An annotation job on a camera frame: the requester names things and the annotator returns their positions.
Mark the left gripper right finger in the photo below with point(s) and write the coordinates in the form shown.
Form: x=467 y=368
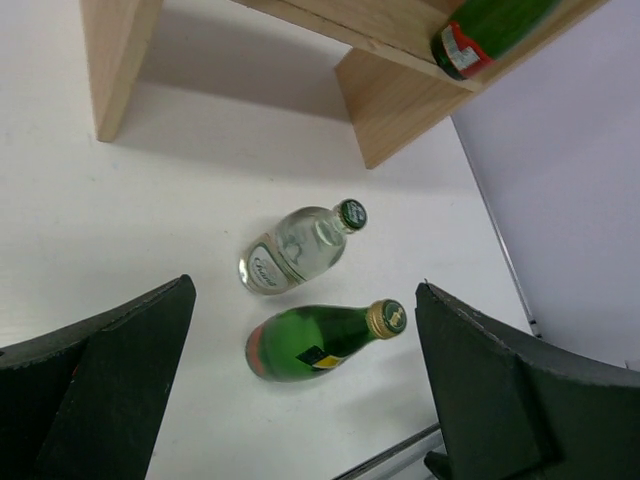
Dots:
x=512 y=406

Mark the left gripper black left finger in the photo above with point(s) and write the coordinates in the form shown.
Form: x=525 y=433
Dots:
x=87 y=401

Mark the green glass bottle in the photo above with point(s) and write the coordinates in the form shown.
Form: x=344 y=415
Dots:
x=480 y=32
x=310 y=341

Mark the wooden two-tier shelf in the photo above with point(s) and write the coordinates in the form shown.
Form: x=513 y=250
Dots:
x=377 y=51

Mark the left clear glass bottle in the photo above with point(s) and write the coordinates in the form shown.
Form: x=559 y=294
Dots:
x=301 y=246

